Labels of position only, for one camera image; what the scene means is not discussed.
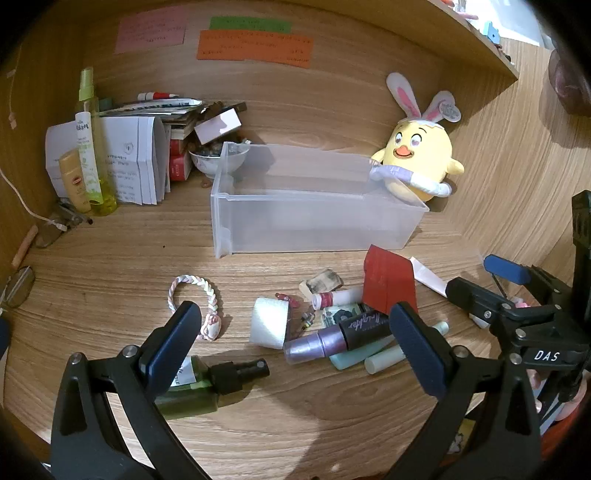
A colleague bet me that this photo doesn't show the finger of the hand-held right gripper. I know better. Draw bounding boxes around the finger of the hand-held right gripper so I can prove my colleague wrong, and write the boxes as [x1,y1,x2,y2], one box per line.
[445,276,557,324]
[483,254,574,306]

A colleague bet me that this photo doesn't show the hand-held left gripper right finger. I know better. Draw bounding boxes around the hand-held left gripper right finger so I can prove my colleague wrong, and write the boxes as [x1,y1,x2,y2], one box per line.
[383,301,543,480]

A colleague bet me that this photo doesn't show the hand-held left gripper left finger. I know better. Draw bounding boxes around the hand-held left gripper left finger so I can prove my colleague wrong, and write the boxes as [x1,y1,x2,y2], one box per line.
[50,301,218,480]

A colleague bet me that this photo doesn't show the pale green capped tube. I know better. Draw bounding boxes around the pale green capped tube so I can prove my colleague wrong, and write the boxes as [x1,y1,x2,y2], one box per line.
[365,320,450,376]

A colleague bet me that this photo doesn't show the pink white-capped tube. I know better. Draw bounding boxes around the pink white-capped tube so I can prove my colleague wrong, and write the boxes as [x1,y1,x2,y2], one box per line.
[409,256,492,329]

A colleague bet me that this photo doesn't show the braided pastel bracelet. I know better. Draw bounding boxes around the braided pastel bracelet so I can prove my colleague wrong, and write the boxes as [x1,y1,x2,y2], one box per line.
[167,274,223,342]

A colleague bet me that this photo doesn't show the green spray bottle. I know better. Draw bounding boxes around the green spray bottle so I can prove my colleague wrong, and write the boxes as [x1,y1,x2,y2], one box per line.
[154,355,271,420]

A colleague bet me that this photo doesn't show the mint squeeze tube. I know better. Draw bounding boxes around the mint squeeze tube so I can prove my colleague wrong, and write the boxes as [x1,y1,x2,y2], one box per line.
[330,339,398,370]

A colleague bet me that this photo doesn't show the red envelope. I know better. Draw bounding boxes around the red envelope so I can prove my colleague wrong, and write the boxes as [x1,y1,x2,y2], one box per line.
[361,244,419,315]

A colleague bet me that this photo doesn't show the white tape roll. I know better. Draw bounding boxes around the white tape roll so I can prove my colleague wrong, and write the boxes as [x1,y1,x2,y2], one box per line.
[249,296,291,350]

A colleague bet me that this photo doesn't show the purple glitter bottle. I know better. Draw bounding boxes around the purple glitter bottle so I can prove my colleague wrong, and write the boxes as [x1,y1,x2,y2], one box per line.
[283,311,398,365]

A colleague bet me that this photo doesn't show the clear plastic bin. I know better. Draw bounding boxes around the clear plastic bin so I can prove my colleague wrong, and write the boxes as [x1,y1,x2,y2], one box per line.
[210,141,430,259]

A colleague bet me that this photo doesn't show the person's right forearm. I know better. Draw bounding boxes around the person's right forearm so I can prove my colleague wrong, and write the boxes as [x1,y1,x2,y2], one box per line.
[538,415,587,462]

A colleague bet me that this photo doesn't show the person's right hand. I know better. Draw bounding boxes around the person's right hand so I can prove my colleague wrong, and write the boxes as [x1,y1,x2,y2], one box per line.
[556,388,583,421]

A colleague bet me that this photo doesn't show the patterned green card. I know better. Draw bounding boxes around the patterned green card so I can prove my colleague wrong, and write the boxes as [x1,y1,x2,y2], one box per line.
[321,302,365,330]

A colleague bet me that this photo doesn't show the small white red tube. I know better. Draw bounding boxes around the small white red tube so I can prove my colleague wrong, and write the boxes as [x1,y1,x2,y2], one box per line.
[311,287,365,311]

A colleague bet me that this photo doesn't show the cartoon printed card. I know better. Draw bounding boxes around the cartoon printed card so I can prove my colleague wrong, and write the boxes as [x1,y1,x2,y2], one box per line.
[450,418,477,457]

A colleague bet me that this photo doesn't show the yellow chick plush toy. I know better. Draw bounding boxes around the yellow chick plush toy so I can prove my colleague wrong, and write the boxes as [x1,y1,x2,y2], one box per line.
[368,71,465,204]

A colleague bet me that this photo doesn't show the yellow-green spray bottle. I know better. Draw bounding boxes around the yellow-green spray bottle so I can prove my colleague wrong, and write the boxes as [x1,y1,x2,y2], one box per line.
[76,67,118,217]

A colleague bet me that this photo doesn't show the white ceramic bowl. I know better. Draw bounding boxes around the white ceramic bowl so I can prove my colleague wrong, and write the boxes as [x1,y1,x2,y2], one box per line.
[188,138,252,181]

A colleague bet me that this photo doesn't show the wooden stick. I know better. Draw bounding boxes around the wooden stick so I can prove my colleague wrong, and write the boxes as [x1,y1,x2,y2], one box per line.
[11,225,38,268]

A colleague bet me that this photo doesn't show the folded white papers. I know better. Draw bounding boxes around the folded white papers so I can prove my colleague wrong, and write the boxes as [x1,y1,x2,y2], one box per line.
[45,115,171,206]

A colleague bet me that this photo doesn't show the pile of small beads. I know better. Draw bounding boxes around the pile of small beads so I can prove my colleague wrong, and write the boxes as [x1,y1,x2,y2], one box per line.
[194,141,250,158]

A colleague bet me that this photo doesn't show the dark round object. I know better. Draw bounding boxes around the dark round object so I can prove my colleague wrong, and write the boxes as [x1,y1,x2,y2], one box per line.
[549,46,591,116]

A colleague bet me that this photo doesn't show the white tube green print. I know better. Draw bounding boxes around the white tube green print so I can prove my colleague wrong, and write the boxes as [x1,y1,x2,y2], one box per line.
[74,111,102,204]

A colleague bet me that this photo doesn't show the brown book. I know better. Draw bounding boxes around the brown book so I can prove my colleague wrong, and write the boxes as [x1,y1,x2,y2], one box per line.
[161,111,204,139]

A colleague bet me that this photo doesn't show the small white box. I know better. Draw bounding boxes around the small white box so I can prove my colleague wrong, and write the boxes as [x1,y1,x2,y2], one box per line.
[194,105,242,144]

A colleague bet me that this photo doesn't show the wooden shelf board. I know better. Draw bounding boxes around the wooden shelf board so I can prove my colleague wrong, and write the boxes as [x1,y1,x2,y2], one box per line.
[416,0,520,86]

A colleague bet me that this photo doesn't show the brown cardboard piece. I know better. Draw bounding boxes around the brown cardboard piece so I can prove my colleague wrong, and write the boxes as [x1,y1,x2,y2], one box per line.
[203,102,247,121]

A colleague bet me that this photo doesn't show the orange paper note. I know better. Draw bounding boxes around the orange paper note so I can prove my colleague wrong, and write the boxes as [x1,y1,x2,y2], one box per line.
[197,30,314,69]

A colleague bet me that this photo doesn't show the pink paper note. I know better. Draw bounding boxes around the pink paper note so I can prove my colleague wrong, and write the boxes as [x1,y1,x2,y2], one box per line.
[115,12,188,52]

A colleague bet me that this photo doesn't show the green paper note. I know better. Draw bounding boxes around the green paper note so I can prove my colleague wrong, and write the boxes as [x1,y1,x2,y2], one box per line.
[209,17,293,34]

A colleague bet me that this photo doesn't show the thin frame eyeglasses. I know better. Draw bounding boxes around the thin frame eyeglasses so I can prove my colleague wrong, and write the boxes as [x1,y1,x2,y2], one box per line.
[34,203,86,250]
[0,265,36,310]

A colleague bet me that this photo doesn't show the white cable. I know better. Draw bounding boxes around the white cable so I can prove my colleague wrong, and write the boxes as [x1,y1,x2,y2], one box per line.
[0,168,70,232]

